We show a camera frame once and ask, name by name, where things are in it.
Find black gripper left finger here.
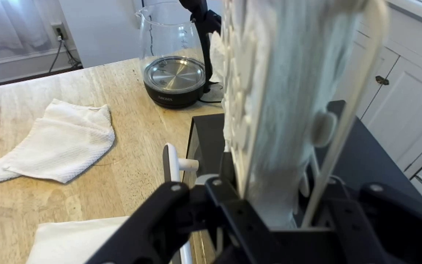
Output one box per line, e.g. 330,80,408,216
85,175,290,264

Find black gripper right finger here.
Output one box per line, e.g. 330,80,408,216
318,180,422,264

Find black toaster oven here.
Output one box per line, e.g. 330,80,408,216
161,99,422,264

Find wooden top kitchen island cart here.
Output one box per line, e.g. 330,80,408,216
0,48,227,264

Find white paper napkin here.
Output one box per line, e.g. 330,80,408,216
25,215,129,264

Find white kitchen counter cabinets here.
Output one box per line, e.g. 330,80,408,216
333,0,422,211

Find white folded cloth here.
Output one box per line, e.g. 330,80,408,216
0,96,117,186

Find glass electric kettle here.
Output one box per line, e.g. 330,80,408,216
137,0,223,109

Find side window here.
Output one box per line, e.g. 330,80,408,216
0,0,52,64

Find black outlet cable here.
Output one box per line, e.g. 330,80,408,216
49,33,84,74

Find white wall outlet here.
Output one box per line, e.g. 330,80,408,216
50,20,71,42

